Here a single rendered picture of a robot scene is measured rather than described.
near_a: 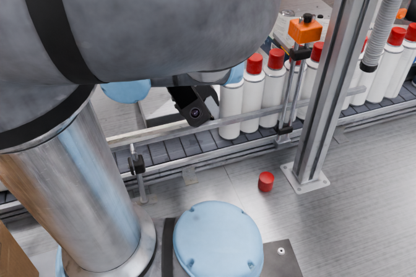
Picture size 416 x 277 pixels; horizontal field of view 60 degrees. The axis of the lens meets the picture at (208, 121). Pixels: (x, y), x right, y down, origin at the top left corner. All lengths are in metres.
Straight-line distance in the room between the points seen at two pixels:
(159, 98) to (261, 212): 0.41
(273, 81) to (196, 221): 0.41
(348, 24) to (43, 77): 0.50
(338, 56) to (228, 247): 0.35
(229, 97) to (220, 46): 0.59
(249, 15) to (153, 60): 0.05
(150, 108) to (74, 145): 0.69
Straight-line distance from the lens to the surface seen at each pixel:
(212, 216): 0.49
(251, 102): 0.81
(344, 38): 0.62
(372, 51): 0.77
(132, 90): 0.55
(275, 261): 0.72
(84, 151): 0.28
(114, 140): 0.84
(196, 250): 0.47
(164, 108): 0.95
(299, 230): 0.79
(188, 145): 0.85
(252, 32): 0.20
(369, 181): 0.92
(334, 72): 0.65
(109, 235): 0.38
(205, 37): 0.17
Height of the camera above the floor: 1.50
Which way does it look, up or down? 43 degrees down
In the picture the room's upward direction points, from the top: straight up
